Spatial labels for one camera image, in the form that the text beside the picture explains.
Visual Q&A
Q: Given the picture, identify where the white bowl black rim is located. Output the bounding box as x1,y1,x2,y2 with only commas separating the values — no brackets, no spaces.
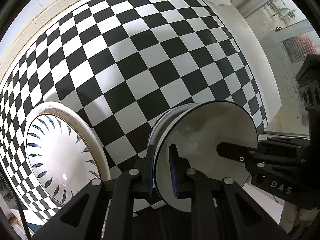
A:
155,100,258,212

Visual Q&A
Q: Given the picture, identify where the white plate grey flower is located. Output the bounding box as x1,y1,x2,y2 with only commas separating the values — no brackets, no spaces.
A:
24,101,111,205

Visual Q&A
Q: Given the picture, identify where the bowl with coloured dots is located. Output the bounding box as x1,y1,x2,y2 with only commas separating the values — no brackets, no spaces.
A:
148,103,196,188

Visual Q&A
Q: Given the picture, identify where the white plate blue leaf rim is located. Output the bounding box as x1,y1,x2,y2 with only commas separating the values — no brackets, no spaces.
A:
25,114,100,205

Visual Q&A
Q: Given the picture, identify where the black white checkered mat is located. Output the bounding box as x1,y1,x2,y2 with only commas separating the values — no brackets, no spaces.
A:
1,0,267,223

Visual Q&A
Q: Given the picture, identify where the black cable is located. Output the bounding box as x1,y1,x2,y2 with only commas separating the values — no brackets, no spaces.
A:
0,167,32,240

